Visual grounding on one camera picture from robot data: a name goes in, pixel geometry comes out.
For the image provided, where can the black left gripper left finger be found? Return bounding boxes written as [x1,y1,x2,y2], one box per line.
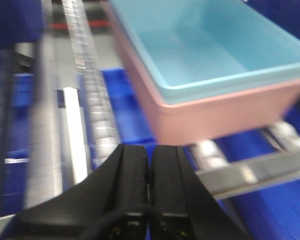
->
[16,144,150,240]

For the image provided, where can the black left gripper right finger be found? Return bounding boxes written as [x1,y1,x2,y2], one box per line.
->
[149,145,250,240]

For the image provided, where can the pink plastic box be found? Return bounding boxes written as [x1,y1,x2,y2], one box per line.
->
[101,0,300,145]

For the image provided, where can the light blue plastic box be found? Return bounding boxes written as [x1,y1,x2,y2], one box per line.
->
[109,0,300,105]

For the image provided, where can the white roller track middle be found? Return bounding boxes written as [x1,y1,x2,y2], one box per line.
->
[189,139,230,172]

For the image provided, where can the white roller track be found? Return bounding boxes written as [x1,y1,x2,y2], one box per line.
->
[261,120,300,152]
[189,139,230,172]
[62,0,120,167]

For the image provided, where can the white roller track left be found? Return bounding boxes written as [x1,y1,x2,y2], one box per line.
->
[62,0,120,167]

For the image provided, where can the white roller track right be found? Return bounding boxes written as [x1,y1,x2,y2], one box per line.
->
[261,120,300,152]

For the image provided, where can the blue storage bin left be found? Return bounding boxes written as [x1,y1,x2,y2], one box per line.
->
[0,0,45,217]

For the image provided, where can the metal shelf rack frame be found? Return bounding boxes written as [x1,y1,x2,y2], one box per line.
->
[0,0,300,240]

